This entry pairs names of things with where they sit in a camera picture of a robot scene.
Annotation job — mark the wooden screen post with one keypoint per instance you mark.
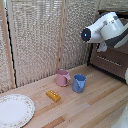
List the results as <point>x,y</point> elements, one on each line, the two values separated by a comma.
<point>8,46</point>
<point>58,40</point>

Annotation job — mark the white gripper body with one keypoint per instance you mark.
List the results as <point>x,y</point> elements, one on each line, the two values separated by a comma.
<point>101,47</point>

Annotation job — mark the pink mug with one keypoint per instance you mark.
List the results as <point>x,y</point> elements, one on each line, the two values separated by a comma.
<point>62,77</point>

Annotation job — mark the blue mug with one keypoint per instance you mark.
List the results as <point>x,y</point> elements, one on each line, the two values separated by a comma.
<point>79,83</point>

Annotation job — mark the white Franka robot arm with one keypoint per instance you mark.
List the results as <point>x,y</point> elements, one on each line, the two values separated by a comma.
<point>106,30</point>

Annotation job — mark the dark brown drawer cabinet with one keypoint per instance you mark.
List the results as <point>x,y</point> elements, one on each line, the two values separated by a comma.
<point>91,58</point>

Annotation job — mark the brown drawer front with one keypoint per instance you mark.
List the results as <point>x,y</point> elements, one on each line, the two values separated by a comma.
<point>110,68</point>
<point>122,50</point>

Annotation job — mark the yellow block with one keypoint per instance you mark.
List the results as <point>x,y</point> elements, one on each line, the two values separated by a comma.
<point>53,95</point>

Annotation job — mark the white floral rim plate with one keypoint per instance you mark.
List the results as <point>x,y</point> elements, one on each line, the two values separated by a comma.
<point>14,111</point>

